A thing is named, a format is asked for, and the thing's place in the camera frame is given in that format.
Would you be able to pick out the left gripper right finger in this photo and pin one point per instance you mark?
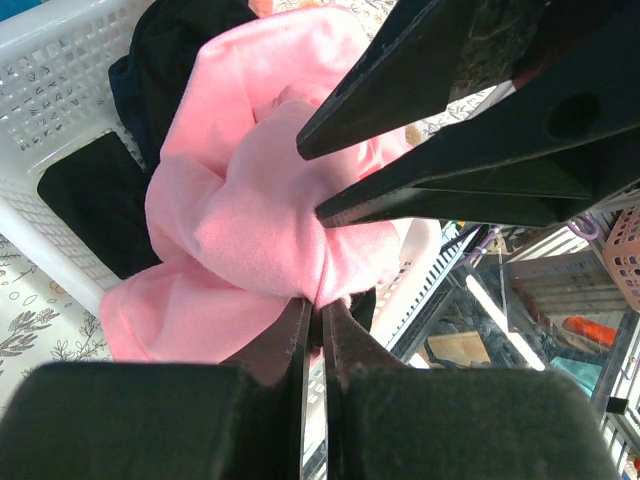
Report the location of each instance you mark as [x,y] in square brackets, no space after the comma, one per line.
[387,420]

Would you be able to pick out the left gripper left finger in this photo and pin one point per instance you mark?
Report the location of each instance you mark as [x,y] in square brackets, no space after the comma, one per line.
[240,419]

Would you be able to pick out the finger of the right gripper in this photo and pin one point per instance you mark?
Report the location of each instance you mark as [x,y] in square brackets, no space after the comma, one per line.
[553,149]
[424,56]

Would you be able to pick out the pink t shirt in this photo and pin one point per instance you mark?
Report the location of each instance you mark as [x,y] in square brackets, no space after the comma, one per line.
[230,208]

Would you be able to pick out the teal t shirt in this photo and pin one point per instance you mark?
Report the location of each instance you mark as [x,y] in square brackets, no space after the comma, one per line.
[11,8]

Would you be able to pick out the orange plastic basket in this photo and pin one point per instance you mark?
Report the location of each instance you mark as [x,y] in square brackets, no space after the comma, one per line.
[621,256]

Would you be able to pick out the floral mat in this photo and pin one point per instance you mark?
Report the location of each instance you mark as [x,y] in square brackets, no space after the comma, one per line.
[55,99]

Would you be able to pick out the black garment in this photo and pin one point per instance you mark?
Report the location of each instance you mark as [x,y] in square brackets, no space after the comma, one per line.
[99,190]

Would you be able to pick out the white laundry basket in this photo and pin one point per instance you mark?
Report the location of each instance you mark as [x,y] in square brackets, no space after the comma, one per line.
[193,361]

